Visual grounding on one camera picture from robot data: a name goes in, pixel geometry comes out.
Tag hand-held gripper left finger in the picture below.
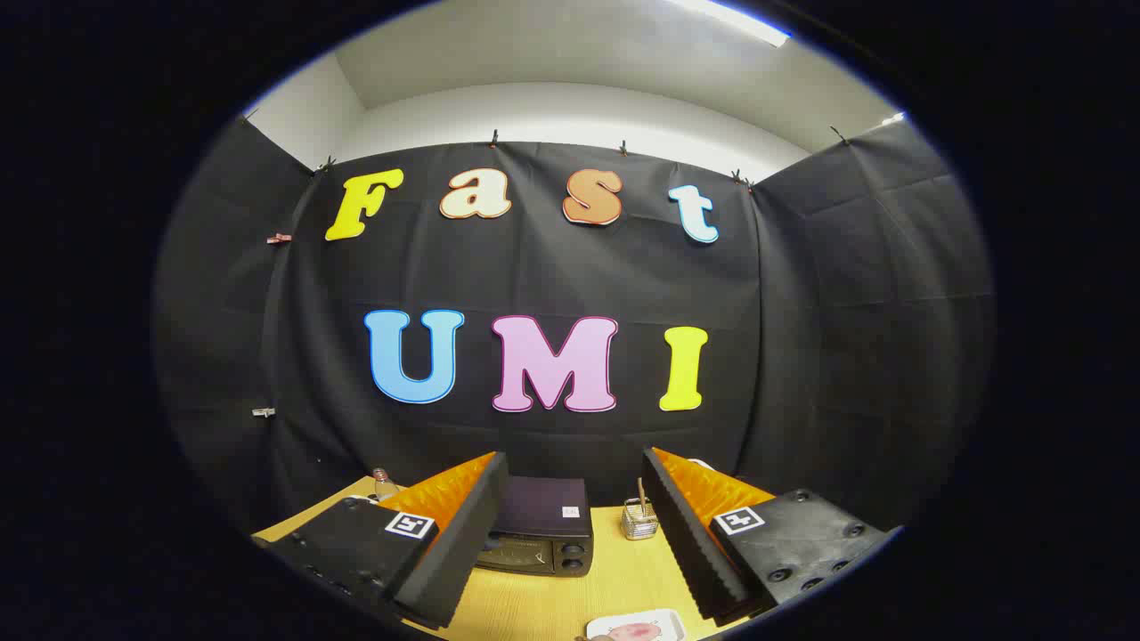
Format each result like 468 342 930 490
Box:
252 451 509 629

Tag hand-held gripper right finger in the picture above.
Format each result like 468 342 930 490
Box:
642 447 892 627

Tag white plate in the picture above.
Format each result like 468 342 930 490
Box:
585 609 687 641

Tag black toaster oven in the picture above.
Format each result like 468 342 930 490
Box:
475 476 595 578

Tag wire mesh holder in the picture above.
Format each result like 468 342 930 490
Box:
622 499 660 541

